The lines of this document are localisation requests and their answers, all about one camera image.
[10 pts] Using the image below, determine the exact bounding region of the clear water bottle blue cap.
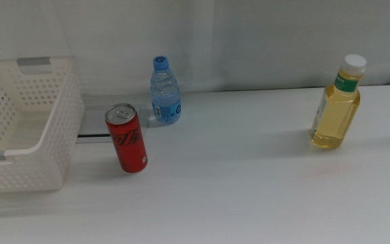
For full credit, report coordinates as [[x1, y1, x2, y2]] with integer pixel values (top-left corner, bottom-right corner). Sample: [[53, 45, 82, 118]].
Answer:
[[150, 55, 182, 125]]

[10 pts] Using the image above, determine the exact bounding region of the red cola can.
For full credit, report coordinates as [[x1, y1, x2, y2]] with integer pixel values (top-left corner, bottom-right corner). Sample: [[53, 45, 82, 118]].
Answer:
[[104, 102, 148, 174]]

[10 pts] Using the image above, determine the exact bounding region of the white perforated plastic basket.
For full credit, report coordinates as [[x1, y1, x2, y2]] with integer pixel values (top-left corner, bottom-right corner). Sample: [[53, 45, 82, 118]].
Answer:
[[0, 56, 86, 195]]

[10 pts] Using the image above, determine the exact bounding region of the yellow tea bottle white cap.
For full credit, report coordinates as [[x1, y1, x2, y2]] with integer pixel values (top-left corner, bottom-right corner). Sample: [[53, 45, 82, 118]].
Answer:
[[309, 54, 368, 150]]

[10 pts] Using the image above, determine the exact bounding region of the white backdrop curtain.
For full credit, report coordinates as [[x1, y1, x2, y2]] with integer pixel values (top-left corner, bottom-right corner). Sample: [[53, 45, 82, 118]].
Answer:
[[0, 0, 390, 96]]

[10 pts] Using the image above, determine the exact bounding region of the silver table cable hatch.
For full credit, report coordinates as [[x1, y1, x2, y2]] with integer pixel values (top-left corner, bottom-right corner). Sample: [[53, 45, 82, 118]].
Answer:
[[76, 104, 150, 144]]

